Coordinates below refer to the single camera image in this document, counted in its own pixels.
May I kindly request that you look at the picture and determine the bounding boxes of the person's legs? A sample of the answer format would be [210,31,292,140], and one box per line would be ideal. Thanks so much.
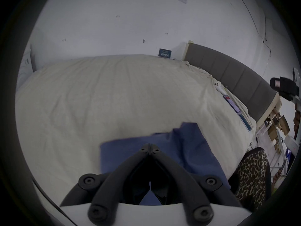
[228,147,273,212]

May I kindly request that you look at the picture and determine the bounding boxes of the person's right hand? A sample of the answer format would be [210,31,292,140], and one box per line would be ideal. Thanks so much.
[293,110,301,139]

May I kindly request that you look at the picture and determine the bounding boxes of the grey padded headboard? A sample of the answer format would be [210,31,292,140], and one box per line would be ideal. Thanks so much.
[183,43,277,123]

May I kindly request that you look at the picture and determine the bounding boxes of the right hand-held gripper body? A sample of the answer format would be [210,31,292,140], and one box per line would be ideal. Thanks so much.
[284,67,301,151]

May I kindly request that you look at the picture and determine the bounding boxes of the dark blue shirt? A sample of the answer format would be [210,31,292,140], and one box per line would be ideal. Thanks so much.
[100,122,232,206]

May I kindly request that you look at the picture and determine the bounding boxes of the phone with pale screen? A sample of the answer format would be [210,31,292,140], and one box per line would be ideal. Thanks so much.
[223,94,241,113]

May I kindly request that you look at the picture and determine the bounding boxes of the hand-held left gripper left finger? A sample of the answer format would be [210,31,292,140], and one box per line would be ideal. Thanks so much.
[60,144,151,225]

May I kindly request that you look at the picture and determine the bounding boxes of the bed with beige sheet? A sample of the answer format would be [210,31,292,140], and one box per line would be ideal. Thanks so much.
[15,54,281,226]

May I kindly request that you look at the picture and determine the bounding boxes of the long blue card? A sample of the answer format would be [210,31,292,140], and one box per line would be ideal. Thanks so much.
[236,111,252,133]

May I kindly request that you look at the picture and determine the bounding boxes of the brown cardboard carton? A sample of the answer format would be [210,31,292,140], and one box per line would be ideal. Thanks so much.
[268,110,291,141]

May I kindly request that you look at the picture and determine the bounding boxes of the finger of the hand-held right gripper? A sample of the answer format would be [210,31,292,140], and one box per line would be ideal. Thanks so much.
[270,77,298,101]

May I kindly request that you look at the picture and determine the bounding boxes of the white hand controller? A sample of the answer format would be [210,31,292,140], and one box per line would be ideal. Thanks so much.
[213,80,224,95]

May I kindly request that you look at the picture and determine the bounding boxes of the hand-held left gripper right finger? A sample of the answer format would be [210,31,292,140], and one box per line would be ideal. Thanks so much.
[150,144,243,224]

